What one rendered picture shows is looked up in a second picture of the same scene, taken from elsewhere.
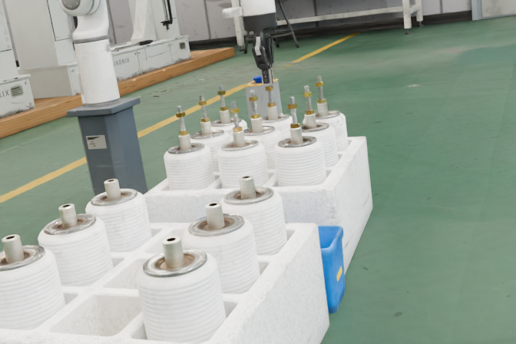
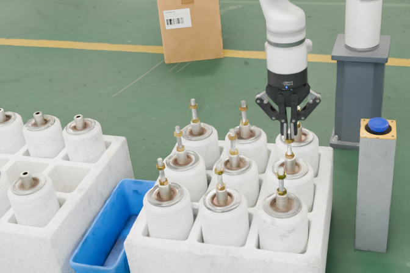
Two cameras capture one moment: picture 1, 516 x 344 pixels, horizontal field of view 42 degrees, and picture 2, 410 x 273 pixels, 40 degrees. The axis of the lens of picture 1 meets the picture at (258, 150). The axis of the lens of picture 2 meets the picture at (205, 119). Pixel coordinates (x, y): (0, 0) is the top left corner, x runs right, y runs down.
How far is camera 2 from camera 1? 169 cm
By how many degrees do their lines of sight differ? 82
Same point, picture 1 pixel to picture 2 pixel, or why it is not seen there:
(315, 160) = (149, 217)
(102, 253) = (33, 147)
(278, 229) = (17, 214)
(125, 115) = (358, 67)
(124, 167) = (341, 107)
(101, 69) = (350, 16)
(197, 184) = not seen: hidden behind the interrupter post
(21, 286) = not seen: outside the picture
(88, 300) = (8, 159)
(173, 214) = not seen: hidden behind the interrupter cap
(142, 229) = (73, 153)
